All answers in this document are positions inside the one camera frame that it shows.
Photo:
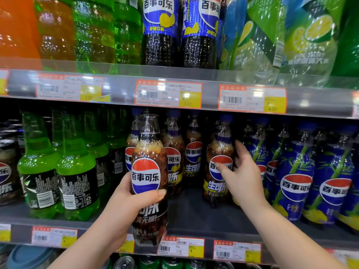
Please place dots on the blue cap Pepsi bottle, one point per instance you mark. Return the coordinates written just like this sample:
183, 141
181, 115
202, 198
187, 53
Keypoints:
220, 148

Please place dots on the rows of short brown cans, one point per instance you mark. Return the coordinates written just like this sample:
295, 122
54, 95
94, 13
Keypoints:
7, 170

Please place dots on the person's right hand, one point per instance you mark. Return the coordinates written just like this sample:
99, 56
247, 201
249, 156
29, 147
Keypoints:
246, 184

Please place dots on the person's right forearm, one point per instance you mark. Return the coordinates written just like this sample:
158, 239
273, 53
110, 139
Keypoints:
286, 240

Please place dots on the black cap Pepsi bottle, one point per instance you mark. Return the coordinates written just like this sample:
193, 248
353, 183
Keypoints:
148, 154

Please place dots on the blue lidded drink cup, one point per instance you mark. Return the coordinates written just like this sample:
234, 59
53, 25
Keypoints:
31, 257

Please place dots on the person's left hand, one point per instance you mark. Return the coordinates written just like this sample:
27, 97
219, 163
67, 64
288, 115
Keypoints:
123, 215

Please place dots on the person's left forearm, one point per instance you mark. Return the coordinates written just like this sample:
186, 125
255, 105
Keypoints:
84, 249

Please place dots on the dark soda bottle blue label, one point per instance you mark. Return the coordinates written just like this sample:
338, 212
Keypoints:
160, 47
223, 30
199, 50

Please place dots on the green bottles with black labels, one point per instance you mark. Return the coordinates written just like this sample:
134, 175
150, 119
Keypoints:
75, 170

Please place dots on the rows of green soda cans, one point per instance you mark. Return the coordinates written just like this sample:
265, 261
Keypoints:
148, 263

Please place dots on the row of brown Pepsi bottles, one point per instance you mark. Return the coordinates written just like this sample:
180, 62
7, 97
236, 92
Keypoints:
174, 142

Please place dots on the clear soda bottle green label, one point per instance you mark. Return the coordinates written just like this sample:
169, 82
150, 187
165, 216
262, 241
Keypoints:
252, 58
311, 53

